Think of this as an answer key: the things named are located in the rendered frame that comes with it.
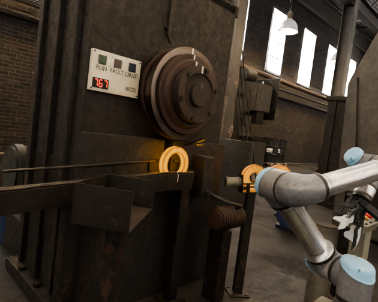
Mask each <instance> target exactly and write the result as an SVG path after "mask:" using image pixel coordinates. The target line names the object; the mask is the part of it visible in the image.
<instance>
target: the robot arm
mask: <svg viewBox="0 0 378 302"><path fill-rule="evenodd" d="M344 160H345V161H346V163H347V165H348V166H349V167H347V168H343V169H340V170H336V171H332V172H329V173H325V174H319V173H314V174H297V173H292V172H289V171H284V170H280V169H278V168H271V167H268V168H265V169H263V170H262V171H261V172H260V173H259V174H258V175H257V177H256V181H255V183H254V187H255V190H256V192H257V193H258V194H259V195H260V196H261V197H263V198H265V199H266V200H267V202H268V203H269V205H270V206H271V207H272V209H273V210H275V211H277V212H280V213H281V215H282V216H283V218H284V219H285V221H286V222H287V224H288V225H289V227H290V228H291V230H292V231H293V233H294V234H295V235H296V237H297V238H298V240H299V241H300V243H301V244H302V246H303V247H304V249H305V263H306V265H307V267H308V268H309V269H310V270H311V271H312V272H313V273H315V274H317V275H319V276H321V277H322V278H324V279H326V280H327V281H328V282H331V283H332V284H333V285H335V286H336V290H335V297H334V299H333V300H332V302H371V299H372V294H373V288H374V283H375V281H376V278H375V276H376V271H375V268H374V267H373V265H372V264H370V263H369V262H368V261H366V260H365V259H363V258H360V257H357V256H355V255H349V254H345V255H342V254H340V253H338V252H337V250H336V248H335V247H334V245H333V244H332V243H331V242H330V241H329V240H326V239H324V238H323V235H322V234H321V233H320V231H319V229H318V228H317V226H316V224H315V223H314V222H313V220H312V218H311V217H310V215H309V214H308V212H307V211H306V209H305V207H304V206H309V205H313V204H317V203H321V202H323V201H326V200H327V199H328V198H329V196H331V195H335V194H339V193H341V192H344V191H348V190H351V189H354V190H353V193H347V200H346V202H345V203H342V202H340V203H339V205H338V207H337V209H336V211H335V213H336V214H337V216H334V217H333V219H334V220H336V221H337V222H339V223H340V225H339V227H338V229H339V230H340V229H345V227H346V226H348V224H355V225H356V226H355V225H352V226H351V227H350V230H349V231H345V232H344V236H345V238H348V239H349V240H350V241H352V247H351V250H354V248H355V247H356V245H357V244H358V241H359V239H360V237H361V234H362V230H363V227H364V220H365V214H366V212H367V213H368V214H369V215H370V216H372V217H373V218H374V219H375V220H376V221H377V222H378V209H376V208H375V207H373V206H372V205H371V204H370V203H371V201H372V200H373V198H374V196H375V193H376V191H377V188H378V155H371V154H366V153H364V151H363V150H362V149H360V148H358V147H354V148H351V149H349V150H348V151H347V152H346V153H345V154H344ZM339 206H340V208H339ZM338 208H339V210H338Z"/></svg>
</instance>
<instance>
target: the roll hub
mask: <svg viewBox="0 0 378 302"><path fill-rule="evenodd" d="M202 67H203V66H200V65H197V66H189V67H186V68H184V69H183V70H181V71H180V72H179V74H178V75H177V76H176V78H175V81H174V84H173V88H172V101H173V106H174V108H175V111H176V113H177V114H178V116H179V117H180V118H181V119H182V120H184V121H186V122H190V123H202V122H204V121H206V120H208V119H209V118H210V116H208V113H209V111H210V112H212V114H213V112H214V110H215V108H216V105H217V100H218V94H216V93H215V92H214V91H215V90H216V89H218V88H217V83H216V81H215V78H214V76H213V74H212V73H211V72H210V70H209V73H208V74H205V70H206V69H207V68H205V67H204V68H203V74H202ZM207 70H208V69H207ZM188 71H189V72H191V77H189V76H187V73H188ZM181 96H183V97H184V100H183V101H180V97H181ZM192 116H195V120H194V121H193V120H191V117H192Z"/></svg>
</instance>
